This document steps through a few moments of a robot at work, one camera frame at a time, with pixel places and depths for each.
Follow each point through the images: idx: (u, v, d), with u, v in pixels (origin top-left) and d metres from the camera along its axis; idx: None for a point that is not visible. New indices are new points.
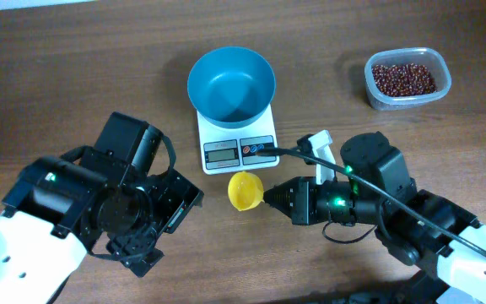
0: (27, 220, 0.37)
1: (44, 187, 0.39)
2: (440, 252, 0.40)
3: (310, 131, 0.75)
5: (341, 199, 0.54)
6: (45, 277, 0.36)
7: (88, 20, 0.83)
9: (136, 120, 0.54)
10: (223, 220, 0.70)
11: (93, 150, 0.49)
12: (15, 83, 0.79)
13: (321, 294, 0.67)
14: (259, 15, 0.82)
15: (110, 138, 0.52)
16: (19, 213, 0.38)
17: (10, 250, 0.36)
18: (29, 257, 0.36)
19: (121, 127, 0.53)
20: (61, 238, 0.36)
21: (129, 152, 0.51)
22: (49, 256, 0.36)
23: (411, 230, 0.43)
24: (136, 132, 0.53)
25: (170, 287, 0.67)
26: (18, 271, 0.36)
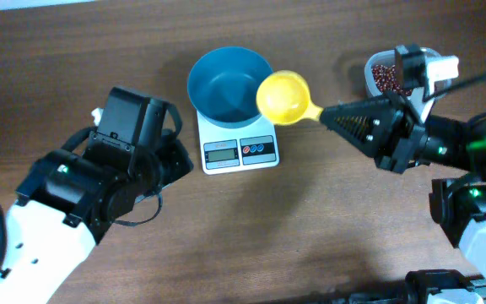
0: (40, 210, 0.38)
1: (56, 180, 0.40)
2: (477, 216, 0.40)
3: (310, 131, 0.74)
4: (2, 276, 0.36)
5: (443, 147, 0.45)
6: (56, 262, 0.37)
7: (88, 20, 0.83)
9: (136, 96, 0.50)
10: (223, 220, 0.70)
11: (98, 130, 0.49)
12: (15, 84, 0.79)
13: (320, 294, 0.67)
14: (259, 15, 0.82)
15: (114, 116, 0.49)
16: (33, 201, 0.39)
17: (24, 237, 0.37)
18: (44, 243, 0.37)
19: (121, 105, 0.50)
20: (72, 227, 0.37)
21: (134, 129, 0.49)
22: (58, 246, 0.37)
23: (461, 194, 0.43)
24: (138, 112, 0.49)
25: (170, 287, 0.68)
26: (31, 257, 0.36)
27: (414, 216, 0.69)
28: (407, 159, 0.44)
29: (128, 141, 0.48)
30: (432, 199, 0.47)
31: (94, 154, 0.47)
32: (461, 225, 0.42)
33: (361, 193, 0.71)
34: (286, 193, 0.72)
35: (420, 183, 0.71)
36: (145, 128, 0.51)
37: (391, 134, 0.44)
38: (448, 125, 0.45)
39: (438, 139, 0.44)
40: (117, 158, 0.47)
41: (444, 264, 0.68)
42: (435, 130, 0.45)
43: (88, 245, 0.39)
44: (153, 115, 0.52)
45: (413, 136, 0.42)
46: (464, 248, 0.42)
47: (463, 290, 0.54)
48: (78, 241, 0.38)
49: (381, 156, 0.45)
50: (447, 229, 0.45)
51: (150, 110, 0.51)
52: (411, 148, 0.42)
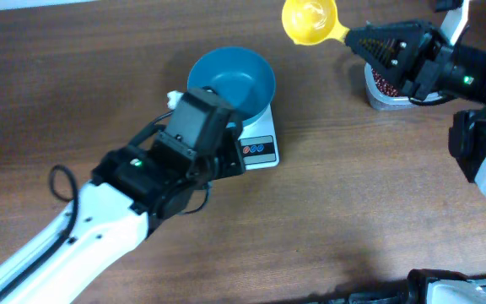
0: (112, 192, 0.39)
1: (128, 171, 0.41)
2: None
3: (310, 132, 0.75)
4: (69, 242, 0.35)
5: (467, 77, 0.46)
6: (116, 244, 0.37)
7: (88, 20, 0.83)
9: (203, 101, 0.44)
10: (224, 219, 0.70)
11: (165, 130, 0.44)
12: (15, 83, 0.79)
13: (320, 295, 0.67)
14: (259, 15, 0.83)
15: (178, 120, 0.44)
16: (105, 185, 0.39)
17: (93, 213, 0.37)
18: (107, 221, 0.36)
19: (189, 110, 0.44)
20: (136, 214, 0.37)
21: (197, 136, 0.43)
22: (123, 230, 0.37)
23: (485, 130, 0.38)
24: (204, 119, 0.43)
25: (170, 287, 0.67)
26: (95, 233, 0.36)
27: (414, 216, 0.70)
28: (431, 84, 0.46)
29: (190, 146, 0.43)
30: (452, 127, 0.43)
31: (161, 154, 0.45)
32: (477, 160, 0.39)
33: (361, 193, 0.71)
34: (286, 193, 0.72)
35: (420, 183, 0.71)
36: (207, 134, 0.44)
37: (418, 59, 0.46)
38: (476, 55, 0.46)
39: (463, 69, 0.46)
40: (180, 161, 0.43)
41: (444, 264, 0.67)
42: (462, 60, 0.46)
43: (137, 236, 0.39)
44: (217, 124, 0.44)
45: (440, 57, 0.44)
46: (479, 179, 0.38)
47: (465, 283, 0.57)
48: (135, 227, 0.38)
49: (405, 81, 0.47)
50: (462, 160, 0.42)
51: (216, 119, 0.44)
52: (437, 70, 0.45)
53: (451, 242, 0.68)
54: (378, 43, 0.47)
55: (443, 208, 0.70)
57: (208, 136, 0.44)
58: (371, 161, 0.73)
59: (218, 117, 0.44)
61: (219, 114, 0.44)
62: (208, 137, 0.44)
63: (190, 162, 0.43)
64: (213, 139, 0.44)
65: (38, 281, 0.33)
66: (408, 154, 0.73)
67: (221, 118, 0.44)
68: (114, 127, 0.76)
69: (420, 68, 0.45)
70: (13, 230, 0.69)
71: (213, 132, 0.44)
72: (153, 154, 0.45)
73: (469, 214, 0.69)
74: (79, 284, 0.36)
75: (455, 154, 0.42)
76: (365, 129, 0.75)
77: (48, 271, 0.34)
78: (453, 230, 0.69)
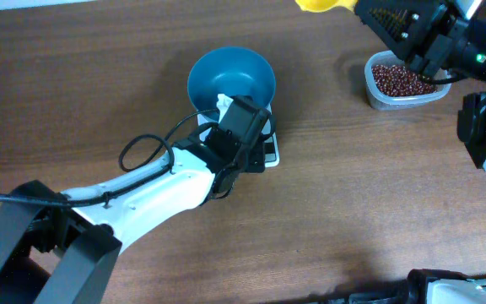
0: (191, 156, 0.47)
1: (197, 149, 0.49)
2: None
3: (310, 132, 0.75)
4: (171, 172, 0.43)
5: (480, 55, 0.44)
6: (194, 192, 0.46)
7: (89, 20, 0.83)
9: (250, 105, 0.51)
10: (224, 219, 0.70)
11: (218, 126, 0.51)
12: (15, 83, 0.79)
13: (321, 295, 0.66)
14: (259, 15, 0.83)
15: (229, 118, 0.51)
16: (186, 151, 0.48)
17: (185, 162, 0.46)
18: (196, 166, 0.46)
19: (238, 111, 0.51)
20: (210, 171, 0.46)
21: (245, 130, 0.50)
22: (202, 184, 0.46)
23: None
24: (251, 118, 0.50)
25: (170, 287, 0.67)
26: (188, 173, 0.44)
27: (414, 216, 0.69)
28: (440, 61, 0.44)
29: (240, 139, 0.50)
30: (458, 111, 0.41)
31: (214, 144, 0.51)
32: None
33: (361, 193, 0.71)
34: (286, 193, 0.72)
35: (420, 183, 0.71)
36: (251, 131, 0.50)
37: (429, 32, 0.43)
38: None
39: (477, 48, 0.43)
40: (229, 151, 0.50)
41: (444, 264, 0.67)
42: (477, 37, 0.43)
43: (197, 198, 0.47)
44: (259, 125, 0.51)
45: (455, 33, 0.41)
46: None
47: (466, 282, 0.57)
48: (206, 183, 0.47)
49: (413, 56, 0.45)
50: (470, 146, 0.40)
51: (258, 121, 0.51)
52: (449, 45, 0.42)
53: (452, 242, 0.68)
54: (390, 14, 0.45)
55: (443, 208, 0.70)
57: (252, 133, 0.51)
58: (371, 161, 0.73)
59: (262, 119, 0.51)
61: (261, 116, 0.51)
62: (252, 133, 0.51)
63: (239, 151, 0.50)
64: (255, 135, 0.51)
65: (153, 189, 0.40)
66: (409, 154, 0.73)
67: (262, 120, 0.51)
68: (114, 127, 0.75)
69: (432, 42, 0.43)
70: None
71: (255, 130, 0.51)
72: (208, 144, 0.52)
73: (468, 215, 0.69)
74: (164, 213, 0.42)
75: (461, 138, 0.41)
76: (365, 129, 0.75)
77: (160, 183, 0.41)
78: (453, 230, 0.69)
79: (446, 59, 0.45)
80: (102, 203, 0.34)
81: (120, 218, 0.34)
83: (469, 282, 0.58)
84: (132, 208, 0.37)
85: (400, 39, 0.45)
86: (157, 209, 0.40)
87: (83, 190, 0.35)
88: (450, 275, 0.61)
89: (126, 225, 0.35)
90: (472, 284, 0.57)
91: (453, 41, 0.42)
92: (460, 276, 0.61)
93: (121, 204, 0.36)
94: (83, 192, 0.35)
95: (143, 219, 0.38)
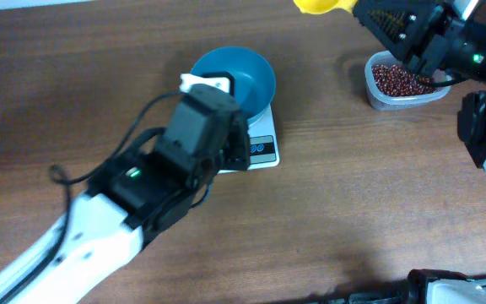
0: (99, 213, 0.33)
1: (125, 180, 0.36)
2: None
3: (310, 132, 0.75)
4: (56, 262, 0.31)
5: (477, 55, 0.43)
6: (110, 256, 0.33)
7: (88, 20, 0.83)
9: (197, 99, 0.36)
10: (224, 219, 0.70)
11: (164, 136, 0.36)
12: (15, 83, 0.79)
13: (321, 295, 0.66)
14: (259, 15, 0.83)
15: (176, 125, 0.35)
16: (101, 197, 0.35)
17: (87, 230, 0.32)
18: (98, 240, 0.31)
19: (183, 115, 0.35)
20: (128, 230, 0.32)
21: (197, 138, 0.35)
22: (116, 249, 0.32)
23: None
24: (202, 124, 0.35)
25: (170, 287, 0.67)
26: (83, 252, 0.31)
27: (414, 216, 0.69)
28: (437, 61, 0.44)
29: (187, 154, 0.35)
30: (460, 113, 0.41)
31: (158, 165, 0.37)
32: None
33: (361, 193, 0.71)
34: (286, 193, 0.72)
35: (420, 183, 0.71)
36: (207, 139, 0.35)
37: (428, 32, 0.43)
38: None
39: (474, 47, 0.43)
40: (178, 171, 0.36)
41: (444, 264, 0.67)
42: (474, 38, 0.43)
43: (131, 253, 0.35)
44: (218, 128, 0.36)
45: (449, 32, 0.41)
46: None
47: (465, 282, 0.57)
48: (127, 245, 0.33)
49: (412, 56, 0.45)
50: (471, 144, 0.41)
51: (217, 126, 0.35)
52: (445, 41, 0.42)
53: (451, 242, 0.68)
54: (386, 15, 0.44)
55: (444, 208, 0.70)
57: (208, 143, 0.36)
58: (371, 161, 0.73)
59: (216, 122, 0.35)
61: (220, 116, 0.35)
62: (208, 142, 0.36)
63: (191, 170, 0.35)
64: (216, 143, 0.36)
65: (47, 281, 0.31)
66: (409, 154, 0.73)
67: (224, 122, 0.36)
68: (114, 126, 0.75)
69: (428, 42, 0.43)
70: (11, 229, 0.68)
71: (207, 138, 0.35)
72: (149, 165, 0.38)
73: (468, 215, 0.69)
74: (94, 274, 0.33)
75: (461, 137, 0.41)
76: (365, 129, 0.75)
77: (48, 279, 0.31)
78: (453, 230, 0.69)
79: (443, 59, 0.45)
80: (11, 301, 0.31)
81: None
83: (469, 282, 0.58)
84: None
85: (397, 39, 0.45)
86: (74, 284, 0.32)
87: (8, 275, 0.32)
88: (449, 275, 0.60)
89: None
90: (471, 284, 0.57)
91: (448, 41, 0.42)
92: (460, 276, 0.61)
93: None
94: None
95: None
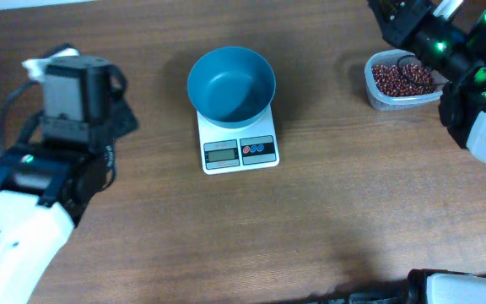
0: (13, 201, 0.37)
1: (24, 168, 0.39)
2: (482, 109, 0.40)
3: (310, 132, 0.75)
4: None
5: (440, 43, 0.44)
6: (38, 245, 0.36)
7: (88, 20, 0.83)
9: (74, 62, 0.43)
10: (223, 219, 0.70)
11: (46, 113, 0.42)
12: (14, 83, 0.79)
13: (321, 295, 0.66)
14: (259, 15, 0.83)
15: (55, 97, 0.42)
16: (7, 193, 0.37)
17: (2, 224, 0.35)
18: (13, 229, 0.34)
19: (61, 84, 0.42)
20: (46, 208, 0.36)
21: (80, 100, 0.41)
22: (35, 234, 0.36)
23: (473, 94, 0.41)
24: (76, 87, 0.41)
25: (170, 287, 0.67)
26: (10, 241, 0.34)
27: (414, 216, 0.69)
28: (405, 37, 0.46)
29: (78, 118, 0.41)
30: (442, 100, 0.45)
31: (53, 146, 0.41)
32: (470, 124, 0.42)
33: (361, 192, 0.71)
34: (286, 193, 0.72)
35: (419, 183, 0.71)
36: (93, 98, 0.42)
37: (407, 15, 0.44)
38: (455, 33, 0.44)
39: (440, 35, 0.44)
40: (75, 143, 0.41)
41: (444, 264, 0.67)
42: (440, 29, 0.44)
43: (62, 228, 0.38)
44: (101, 92, 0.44)
45: (420, 13, 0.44)
46: (472, 140, 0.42)
47: (470, 275, 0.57)
48: (52, 222, 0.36)
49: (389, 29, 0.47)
50: (453, 128, 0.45)
51: (94, 81, 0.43)
52: (413, 21, 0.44)
53: (451, 242, 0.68)
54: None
55: (443, 208, 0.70)
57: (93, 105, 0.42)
58: (371, 161, 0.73)
59: (83, 79, 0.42)
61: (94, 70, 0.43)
62: (99, 103, 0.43)
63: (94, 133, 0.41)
64: (108, 108, 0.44)
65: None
66: (408, 154, 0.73)
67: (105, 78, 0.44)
68: None
69: (402, 19, 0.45)
70: None
71: (94, 97, 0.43)
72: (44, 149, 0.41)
73: (468, 215, 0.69)
74: (23, 284, 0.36)
75: (443, 121, 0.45)
76: (364, 129, 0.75)
77: None
78: (453, 230, 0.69)
79: (411, 40, 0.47)
80: None
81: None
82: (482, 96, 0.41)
83: (469, 275, 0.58)
84: None
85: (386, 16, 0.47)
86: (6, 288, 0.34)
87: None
88: (450, 273, 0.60)
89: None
90: (467, 274, 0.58)
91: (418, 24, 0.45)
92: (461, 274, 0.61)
93: None
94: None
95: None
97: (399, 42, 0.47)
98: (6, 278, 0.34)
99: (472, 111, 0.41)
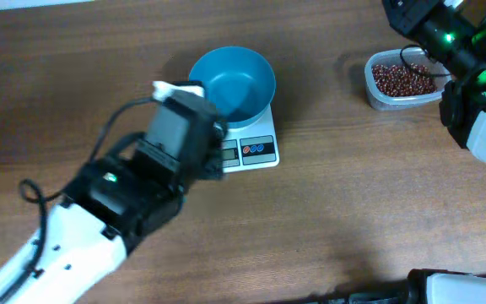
0: (78, 218, 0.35)
1: (104, 187, 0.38)
2: (482, 109, 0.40)
3: (310, 132, 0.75)
4: (35, 276, 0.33)
5: (449, 35, 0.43)
6: (88, 271, 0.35)
7: (88, 20, 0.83)
9: (188, 105, 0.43)
10: (223, 219, 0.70)
11: (147, 138, 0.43)
12: (14, 84, 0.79)
13: (321, 295, 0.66)
14: (259, 15, 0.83)
15: (159, 127, 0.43)
16: (76, 208, 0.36)
17: (62, 239, 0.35)
18: (73, 251, 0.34)
19: (165, 118, 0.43)
20: (108, 240, 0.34)
21: (193, 145, 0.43)
22: (86, 263, 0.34)
23: (473, 94, 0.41)
24: (183, 128, 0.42)
25: (170, 287, 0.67)
26: (64, 263, 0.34)
27: (414, 216, 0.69)
28: (413, 26, 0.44)
29: (176, 153, 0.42)
30: (442, 100, 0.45)
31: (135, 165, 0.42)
32: (470, 124, 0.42)
33: (361, 193, 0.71)
34: (286, 193, 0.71)
35: (419, 183, 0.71)
36: (188, 139, 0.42)
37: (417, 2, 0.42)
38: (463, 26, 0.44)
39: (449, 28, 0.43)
40: (164, 172, 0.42)
41: (444, 264, 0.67)
42: (449, 22, 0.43)
43: (119, 258, 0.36)
44: (203, 135, 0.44)
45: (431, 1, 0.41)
46: (472, 140, 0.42)
47: (471, 275, 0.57)
48: (109, 257, 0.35)
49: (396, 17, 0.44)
50: (453, 128, 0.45)
51: (201, 125, 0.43)
52: (426, 9, 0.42)
53: (451, 242, 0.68)
54: None
55: (443, 208, 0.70)
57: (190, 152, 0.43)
58: (370, 161, 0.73)
59: (192, 121, 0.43)
61: (204, 121, 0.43)
62: (194, 148, 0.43)
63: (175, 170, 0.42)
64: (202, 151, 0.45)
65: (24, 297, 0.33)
66: (408, 154, 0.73)
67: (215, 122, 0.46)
68: (114, 127, 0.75)
69: (411, 7, 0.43)
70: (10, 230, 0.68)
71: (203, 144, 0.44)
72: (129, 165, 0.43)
73: (468, 215, 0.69)
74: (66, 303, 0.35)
75: (442, 121, 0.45)
76: (364, 129, 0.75)
77: (33, 289, 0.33)
78: (453, 230, 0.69)
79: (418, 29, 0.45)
80: None
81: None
82: (483, 97, 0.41)
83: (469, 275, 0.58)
84: None
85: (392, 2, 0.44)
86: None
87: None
88: (450, 273, 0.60)
89: None
90: (467, 274, 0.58)
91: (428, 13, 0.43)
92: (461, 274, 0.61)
93: None
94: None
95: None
97: (407, 31, 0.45)
98: (51, 295, 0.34)
99: (472, 111, 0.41)
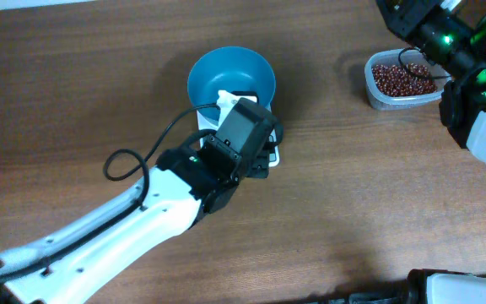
0: (173, 178, 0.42)
1: (186, 165, 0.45)
2: (482, 109, 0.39)
3: (310, 132, 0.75)
4: (141, 209, 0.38)
5: (447, 37, 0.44)
6: (170, 224, 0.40)
7: (88, 20, 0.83)
9: (255, 112, 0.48)
10: (224, 219, 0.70)
11: (216, 134, 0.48)
12: (14, 84, 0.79)
13: (321, 295, 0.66)
14: (259, 15, 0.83)
15: (228, 125, 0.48)
16: (169, 171, 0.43)
17: (162, 190, 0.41)
18: (174, 198, 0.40)
19: (234, 119, 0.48)
20: (195, 198, 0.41)
21: (252, 145, 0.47)
22: (175, 214, 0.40)
23: (473, 94, 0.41)
24: (250, 131, 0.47)
25: (170, 287, 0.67)
26: (163, 206, 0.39)
27: (414, 216, 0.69)
28: (411, 28, 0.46)
29: (240, 150, 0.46)
30: (442, 100, 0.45)
31: (206, 155, 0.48)
32: (470, 124, 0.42)
33: (361, 192, 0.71)
34: (286, 193, 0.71)
35: (419, 183, 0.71)
36: (251, 141, 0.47)
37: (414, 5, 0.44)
38: (461, 28, 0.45)
39: (446, 29, 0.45)
40: (227, 163, 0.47)
41: (444, 264, 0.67)
42: (446, 24, 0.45)
43: (187, 222, 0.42)
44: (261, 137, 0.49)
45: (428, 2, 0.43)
46: (472, 142, 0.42)
47: (471, 275, 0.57)
48: (190, 212, 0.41)
49: (396, 19, 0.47)
50: (453, 127, 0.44)
51: (260, 131, 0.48)
52: (422, 13, 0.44)
53: (451, 242, 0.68)
54: None
55: (443, 208, 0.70)
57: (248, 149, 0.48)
58: (370, 161, 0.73)
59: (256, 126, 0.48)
61: (263, 127, 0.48)
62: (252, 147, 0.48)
63: (237, 163, 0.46)
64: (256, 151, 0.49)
65: (121, 230, 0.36)
66: (408, 154, 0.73)
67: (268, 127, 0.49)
68: (114, 127, 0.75)
69: (408, 9, 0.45)
70: (10, 229, 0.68)
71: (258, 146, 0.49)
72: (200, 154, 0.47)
73: (468, 215, 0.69)
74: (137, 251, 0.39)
75: (442, 120, 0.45)
76: (364, 129, 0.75)
77: (134, 220, 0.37)
78: (453, 230, 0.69)
79: (418, 31, 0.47)
80: (41, 269, 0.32)
81: (64, 283, 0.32)
82: (483, 96, 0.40)
83: (469, 275, 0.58)
84: (79, 270, 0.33)
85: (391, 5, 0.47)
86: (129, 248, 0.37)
87: (51, 241, 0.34)
88: (450, 273, 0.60)
89: (72, 287, 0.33)
90: (467, 274, 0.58)
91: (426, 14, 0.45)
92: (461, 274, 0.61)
93: (67, 267, 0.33)
94: (70, 236, 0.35)
95: (124, 253, 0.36)
97: (406, 33, 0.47)
98: (144, 233, 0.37)
99: (472, 111, 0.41)
